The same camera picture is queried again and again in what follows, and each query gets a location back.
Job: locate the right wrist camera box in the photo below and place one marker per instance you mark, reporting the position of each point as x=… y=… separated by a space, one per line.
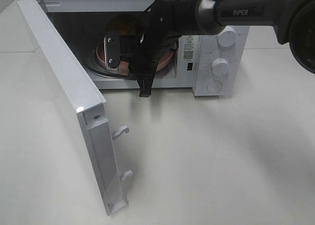
x=112 y=54

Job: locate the white microwave oven body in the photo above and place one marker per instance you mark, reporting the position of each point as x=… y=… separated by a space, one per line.
x=81 y=24

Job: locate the round white door button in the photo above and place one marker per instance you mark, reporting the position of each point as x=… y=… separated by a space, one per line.
x=214 y=87

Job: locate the glass microwave turntable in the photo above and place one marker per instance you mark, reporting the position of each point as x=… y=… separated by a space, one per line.
x=95 y=62

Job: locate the white power knob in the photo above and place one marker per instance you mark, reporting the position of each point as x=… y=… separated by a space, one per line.
x=227 y=37

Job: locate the pink round plate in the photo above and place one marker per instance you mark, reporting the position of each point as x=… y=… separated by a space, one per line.
x=167 y=57

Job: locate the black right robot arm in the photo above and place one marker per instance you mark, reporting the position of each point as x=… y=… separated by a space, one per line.
x=293 y=22

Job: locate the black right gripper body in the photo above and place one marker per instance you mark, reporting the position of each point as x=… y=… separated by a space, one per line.
x=145 y=51

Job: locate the white microwave door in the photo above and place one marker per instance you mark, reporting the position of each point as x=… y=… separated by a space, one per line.
x=79 y=103

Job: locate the white timer knob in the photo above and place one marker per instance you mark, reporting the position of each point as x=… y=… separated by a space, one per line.
x=220 y=67

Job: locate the white warning label sticker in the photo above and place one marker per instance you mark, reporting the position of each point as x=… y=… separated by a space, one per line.
x=188 y=48

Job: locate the burger with lettuce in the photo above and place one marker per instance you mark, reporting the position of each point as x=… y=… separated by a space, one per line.
x=121 y=24

